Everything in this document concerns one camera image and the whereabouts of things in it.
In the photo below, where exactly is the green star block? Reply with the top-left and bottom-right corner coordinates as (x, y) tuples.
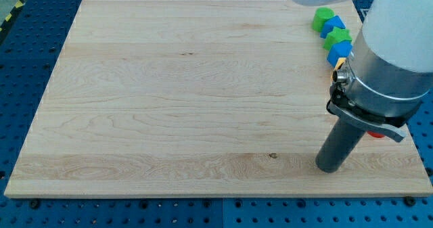
(323, 27), (352, 51)

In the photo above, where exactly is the light wooden board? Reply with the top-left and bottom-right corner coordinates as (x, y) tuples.
(5, 0), (432, 199)

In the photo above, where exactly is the blue block upper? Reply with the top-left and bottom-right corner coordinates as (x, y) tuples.
(320, 16), (346, 39)

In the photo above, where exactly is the red circle block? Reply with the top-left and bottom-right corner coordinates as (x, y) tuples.
(367, 131), (385, 139)

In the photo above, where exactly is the green cylinder block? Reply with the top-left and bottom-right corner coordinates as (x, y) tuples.
(312, 7), (335, 32)

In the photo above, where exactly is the blue block lower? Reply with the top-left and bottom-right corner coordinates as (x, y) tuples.
(327, 41), (352, 68)

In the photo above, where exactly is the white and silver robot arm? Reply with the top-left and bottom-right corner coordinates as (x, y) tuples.
(292, 0), (432, 117)

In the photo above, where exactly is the blue block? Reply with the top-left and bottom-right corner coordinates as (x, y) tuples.
(320, 16), (346, 39)
(327, 41), (352, 68)

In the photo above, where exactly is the yellow block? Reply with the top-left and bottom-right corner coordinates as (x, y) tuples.
(334, 58), (346, 70)

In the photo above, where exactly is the grey tool mounting bracket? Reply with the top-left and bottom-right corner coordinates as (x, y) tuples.
(326, 84), (407, 142)

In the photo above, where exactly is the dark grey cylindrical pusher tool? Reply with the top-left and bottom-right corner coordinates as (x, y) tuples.
(315, 118), (365, 173)

